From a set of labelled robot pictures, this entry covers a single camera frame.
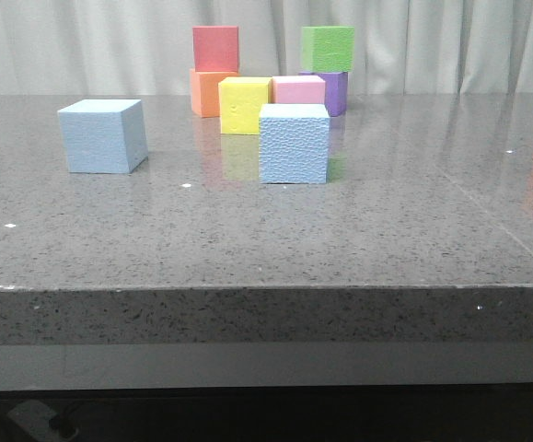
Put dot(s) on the pink foam cube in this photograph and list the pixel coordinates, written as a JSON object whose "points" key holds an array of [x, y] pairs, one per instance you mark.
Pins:
{"points": [[298, 89]]}

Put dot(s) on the purple foam cube back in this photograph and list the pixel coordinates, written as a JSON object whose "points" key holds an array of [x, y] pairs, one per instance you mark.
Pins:
{"points": [[335, 92]]}

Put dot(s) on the dark red foam cube stacked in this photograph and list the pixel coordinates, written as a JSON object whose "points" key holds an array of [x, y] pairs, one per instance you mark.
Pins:
{"points": [[216, 48]]}

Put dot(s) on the smooth light blue foam cube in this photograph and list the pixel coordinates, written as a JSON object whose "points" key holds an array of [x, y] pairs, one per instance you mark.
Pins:
{"points": [[104, 135]]}

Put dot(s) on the yellow foam cube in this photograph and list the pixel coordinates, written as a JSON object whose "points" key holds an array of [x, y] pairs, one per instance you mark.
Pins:
{"points": [[240, 100]]}

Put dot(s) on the grey curtain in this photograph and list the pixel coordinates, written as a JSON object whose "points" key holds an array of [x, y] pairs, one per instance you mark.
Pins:
{"points": [[145, 47]]}

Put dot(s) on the textured light blue foam cube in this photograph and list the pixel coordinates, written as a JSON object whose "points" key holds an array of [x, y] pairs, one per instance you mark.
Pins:
{"points": [[294, 143]]}

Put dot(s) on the green foam cube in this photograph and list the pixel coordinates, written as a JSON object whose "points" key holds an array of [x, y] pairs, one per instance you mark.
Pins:
{"points": [[327, 48]]}

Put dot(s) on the orange foam cube back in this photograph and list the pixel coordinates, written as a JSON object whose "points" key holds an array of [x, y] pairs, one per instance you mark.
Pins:
{"points": [[205, 93]]}

